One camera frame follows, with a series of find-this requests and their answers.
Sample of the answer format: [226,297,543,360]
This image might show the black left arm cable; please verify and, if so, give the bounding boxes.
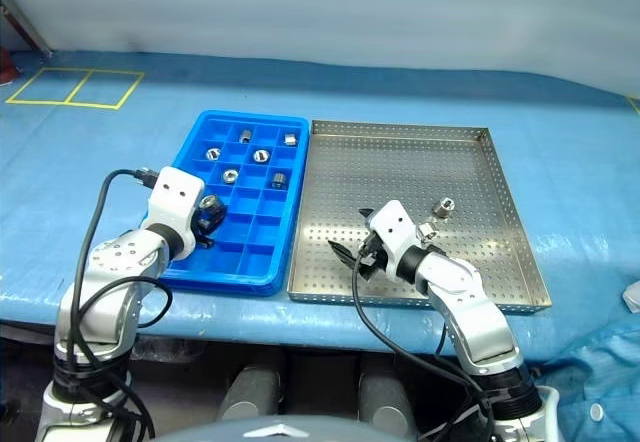
[52,166,174,442]

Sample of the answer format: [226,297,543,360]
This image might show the red object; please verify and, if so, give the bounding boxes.
[0,49,19,86]

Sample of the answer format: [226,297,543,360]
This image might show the perforated metal tray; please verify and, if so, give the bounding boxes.
[287,119,553,316]

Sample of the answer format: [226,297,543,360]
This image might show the grey metal bar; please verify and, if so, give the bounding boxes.
[0,0,54,58]

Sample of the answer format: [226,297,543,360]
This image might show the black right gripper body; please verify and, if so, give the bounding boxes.
[357,234,387,281]

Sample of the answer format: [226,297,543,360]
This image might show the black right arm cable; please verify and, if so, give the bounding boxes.
[351,246,501,442]

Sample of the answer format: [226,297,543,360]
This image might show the white crumpled object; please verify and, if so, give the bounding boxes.
[622,281,640,313]

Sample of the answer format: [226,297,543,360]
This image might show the blue compartment tray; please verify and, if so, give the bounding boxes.
[158,109,310,297]

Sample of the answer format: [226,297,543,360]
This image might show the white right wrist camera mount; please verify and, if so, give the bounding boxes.
[367,200,419,283]

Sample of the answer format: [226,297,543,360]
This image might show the blue plastic table cover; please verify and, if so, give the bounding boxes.
[0,49,640,442]

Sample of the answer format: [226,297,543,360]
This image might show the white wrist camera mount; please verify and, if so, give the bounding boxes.
[367,200,419,283]
[139,165,206,258]

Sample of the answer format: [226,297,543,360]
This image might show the grey rounded robot leg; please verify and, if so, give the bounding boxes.
[357,369,419,426]
[219,364,284,423]

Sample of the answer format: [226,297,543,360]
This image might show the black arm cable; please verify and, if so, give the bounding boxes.
[52,166,174,442]
[351,246,501,442]

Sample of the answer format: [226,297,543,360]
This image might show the metal nut dark centre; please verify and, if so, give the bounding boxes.
[198,194,229,233]

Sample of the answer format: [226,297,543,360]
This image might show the grey robot torso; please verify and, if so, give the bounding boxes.
[159,414,436,442]

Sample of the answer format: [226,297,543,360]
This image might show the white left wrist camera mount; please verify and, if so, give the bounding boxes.
[139,165,206,258]

